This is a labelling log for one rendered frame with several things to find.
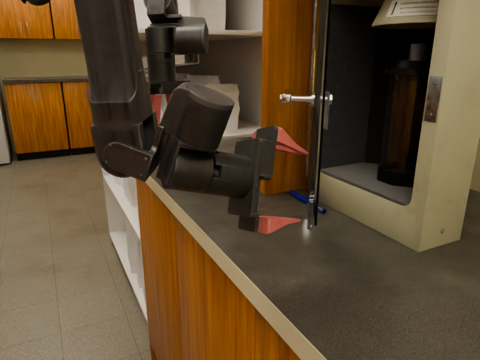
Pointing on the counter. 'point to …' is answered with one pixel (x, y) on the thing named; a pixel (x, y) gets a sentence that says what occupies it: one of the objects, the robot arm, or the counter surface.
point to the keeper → (433, 98)
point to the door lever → (296, 98)
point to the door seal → (322, 115)
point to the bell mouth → (407, 14)
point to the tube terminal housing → (428, 141)
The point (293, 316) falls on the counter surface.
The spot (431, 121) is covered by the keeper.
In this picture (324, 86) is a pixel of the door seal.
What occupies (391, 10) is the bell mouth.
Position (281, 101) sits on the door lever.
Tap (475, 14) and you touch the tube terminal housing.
